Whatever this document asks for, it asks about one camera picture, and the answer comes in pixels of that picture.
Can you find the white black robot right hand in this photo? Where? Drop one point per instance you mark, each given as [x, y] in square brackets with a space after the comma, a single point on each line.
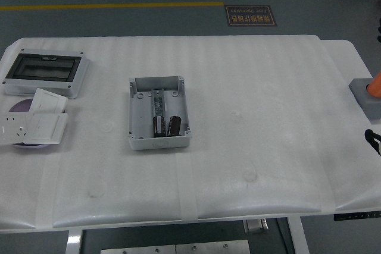
[377, 139]

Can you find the open grey junction box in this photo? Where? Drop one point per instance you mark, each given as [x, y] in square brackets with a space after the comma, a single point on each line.
[140, 117]

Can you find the grey block base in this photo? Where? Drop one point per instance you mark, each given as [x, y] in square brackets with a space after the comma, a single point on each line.
[369, 105]

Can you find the black table control panel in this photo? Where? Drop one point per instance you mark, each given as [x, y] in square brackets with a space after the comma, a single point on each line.
[357, 216]

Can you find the white tape strip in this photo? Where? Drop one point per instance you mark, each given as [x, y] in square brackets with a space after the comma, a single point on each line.
[327, 202]
[187, 188]
[46, 194]

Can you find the white table leg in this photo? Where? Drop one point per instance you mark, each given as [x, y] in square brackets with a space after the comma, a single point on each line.
[74, 242]
[297, 236]

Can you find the white foam mat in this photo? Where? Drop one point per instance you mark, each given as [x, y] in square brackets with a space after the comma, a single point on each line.
[238, 147]

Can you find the black floor sign orange text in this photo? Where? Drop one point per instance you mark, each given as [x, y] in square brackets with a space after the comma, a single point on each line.
[250, 16]

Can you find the grey metal plate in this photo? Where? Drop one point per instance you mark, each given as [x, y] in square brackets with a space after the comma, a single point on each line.
[212, 247]
[138, 250]

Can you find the purple round plate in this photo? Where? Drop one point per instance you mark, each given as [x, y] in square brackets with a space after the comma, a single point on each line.
[21, 106]

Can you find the grey metal bracket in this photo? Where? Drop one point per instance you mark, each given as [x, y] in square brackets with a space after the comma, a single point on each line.
[255, 226]

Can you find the metal mounting rail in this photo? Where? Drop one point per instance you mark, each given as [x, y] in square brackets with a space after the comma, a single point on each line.
[158, 102]

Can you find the white wall switch plate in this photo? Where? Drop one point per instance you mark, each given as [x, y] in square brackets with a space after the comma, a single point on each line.
[44, 127]
[47, 100]

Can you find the grey enclosure with dark window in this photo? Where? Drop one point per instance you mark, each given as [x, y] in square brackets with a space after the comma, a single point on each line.
[44, 69]

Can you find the white wall socket plate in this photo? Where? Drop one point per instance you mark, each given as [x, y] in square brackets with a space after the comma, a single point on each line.
[12, 129]

